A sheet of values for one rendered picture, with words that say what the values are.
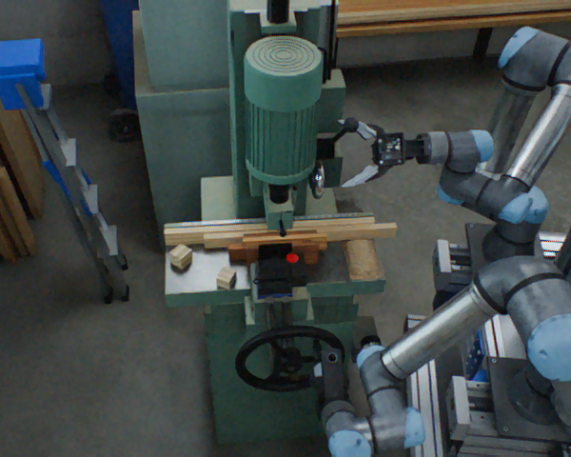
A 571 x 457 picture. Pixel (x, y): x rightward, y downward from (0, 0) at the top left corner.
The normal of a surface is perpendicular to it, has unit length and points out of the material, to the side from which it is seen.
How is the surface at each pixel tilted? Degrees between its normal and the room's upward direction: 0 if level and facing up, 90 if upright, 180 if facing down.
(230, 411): 90
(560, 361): 83
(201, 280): 0
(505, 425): 0
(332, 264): 0
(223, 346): 90
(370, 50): 90
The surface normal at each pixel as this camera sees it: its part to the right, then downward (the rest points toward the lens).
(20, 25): 0.17, 0.72
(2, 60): 0.03, -0.69
